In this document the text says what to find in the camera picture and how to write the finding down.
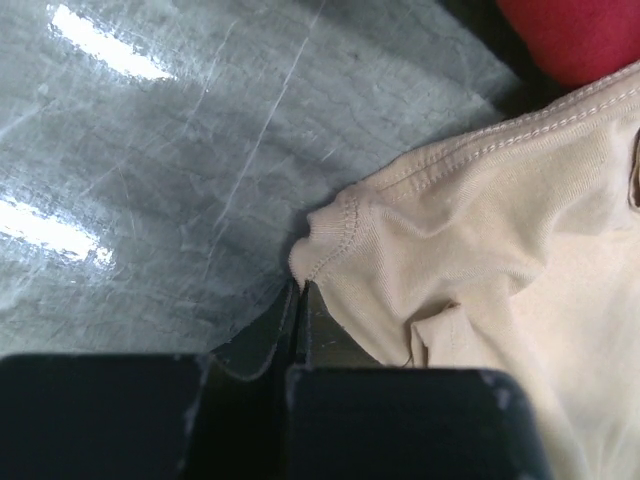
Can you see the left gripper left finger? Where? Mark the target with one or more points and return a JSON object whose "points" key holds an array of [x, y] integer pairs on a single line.
{"points": [[265, 349]]}

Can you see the beige t shirt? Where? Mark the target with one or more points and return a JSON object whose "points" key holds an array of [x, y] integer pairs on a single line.
{"points": [[514, 248]]}

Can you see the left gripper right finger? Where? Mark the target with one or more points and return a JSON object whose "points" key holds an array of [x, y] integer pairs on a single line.
{"points": [[320, 342]]}

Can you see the folded red t shirt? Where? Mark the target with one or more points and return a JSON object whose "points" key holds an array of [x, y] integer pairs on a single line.
{"points": [[577, 42]]}

